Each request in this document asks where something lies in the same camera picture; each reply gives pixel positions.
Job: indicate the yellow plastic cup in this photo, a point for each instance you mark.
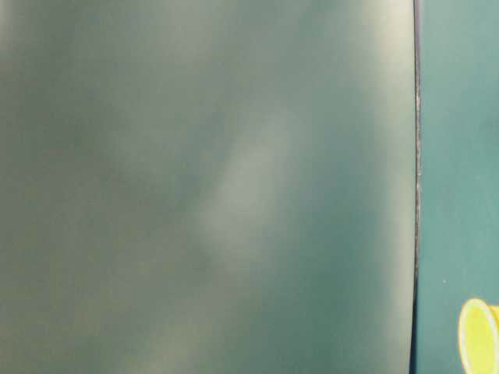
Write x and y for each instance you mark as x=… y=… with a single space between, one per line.
x=478 y=337

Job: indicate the green backdrop board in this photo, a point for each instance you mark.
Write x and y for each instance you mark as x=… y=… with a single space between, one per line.
x=207 y=186

